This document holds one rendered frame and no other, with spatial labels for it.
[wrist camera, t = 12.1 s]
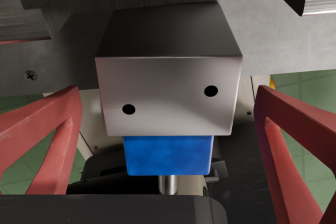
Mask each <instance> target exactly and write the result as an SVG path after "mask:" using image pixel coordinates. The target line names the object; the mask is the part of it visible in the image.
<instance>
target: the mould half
mask: <svg viewBox="0 0 336 224"><path fill-rule="evenodd" d="M325 14H336V0H305V5H304V11H303V14H302V17H303V16H314V15H325ZM42 40H52V39H51V37H50V34H49V31H48V29H47V26H46V23H45V20H44V17H43V14H42V11H41V9H40V8H37V9H27V10H24V8H23V6H22V3H21V0H0V44H9V43H20V42H31V41H42Z"/></svg>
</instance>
